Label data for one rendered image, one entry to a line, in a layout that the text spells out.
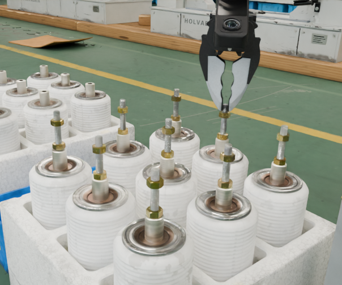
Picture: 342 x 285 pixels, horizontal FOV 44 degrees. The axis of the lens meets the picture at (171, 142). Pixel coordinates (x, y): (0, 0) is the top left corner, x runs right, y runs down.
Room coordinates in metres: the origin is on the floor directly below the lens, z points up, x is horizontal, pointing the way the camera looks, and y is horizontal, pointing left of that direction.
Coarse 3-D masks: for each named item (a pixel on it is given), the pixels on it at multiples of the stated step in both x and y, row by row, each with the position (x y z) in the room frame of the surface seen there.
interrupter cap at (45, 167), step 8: (48, 160) 0.62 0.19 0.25; (72, 160) 0.62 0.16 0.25; (80, 160) 0.62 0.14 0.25; (40, 168) 0.59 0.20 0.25; (48, 168) 0.59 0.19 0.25; (72, 168) 0.59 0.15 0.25; (80, 168) 0.59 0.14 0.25; (48, 176) 0.57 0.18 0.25; (56, 176) 0.56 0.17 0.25; (64, 176) 0.57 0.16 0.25
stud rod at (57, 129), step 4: (56, 112) 0.60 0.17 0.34; (56, 116) 0.60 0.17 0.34; (56, 128) 0.60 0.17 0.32; (60, 128) 0.60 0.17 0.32; (56, 132) 0.60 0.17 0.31; (60, 132) 0.60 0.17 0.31; (56, 136) 0.60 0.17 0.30; (60, 136) 0.60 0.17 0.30; (56, 140) 0.60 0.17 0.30; (60, 140) 0.60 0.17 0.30
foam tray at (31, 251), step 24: (24, 216) 0.57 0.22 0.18; (312, 216) 0.60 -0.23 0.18; (24, 240) 0.53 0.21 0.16; (48, 240) 0.51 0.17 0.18; (312, 240) 0.53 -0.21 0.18; (24, 264) 0.54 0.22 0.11; (48, 264) 0.47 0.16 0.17; (72, 264) 0.46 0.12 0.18; (264, 264) 0.47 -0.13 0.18; (288, 264) 0.48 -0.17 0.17; (312, 264) 0.52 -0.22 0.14
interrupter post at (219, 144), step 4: (216, 140) 0.66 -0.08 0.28; (220, 140) 0.66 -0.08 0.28; (224, 140) 0.66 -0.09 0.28; (228, 140) 0.66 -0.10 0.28; (216, 144) 0.66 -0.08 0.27; (220, 144) 0.66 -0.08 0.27; (224, 144) 0.66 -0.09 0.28; (216, 148) 0.66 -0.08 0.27; (220, 148) 0.66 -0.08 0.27; (216, 152) 0.66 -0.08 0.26; (220, 152) 0.66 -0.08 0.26; (216, 156) 0.66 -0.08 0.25
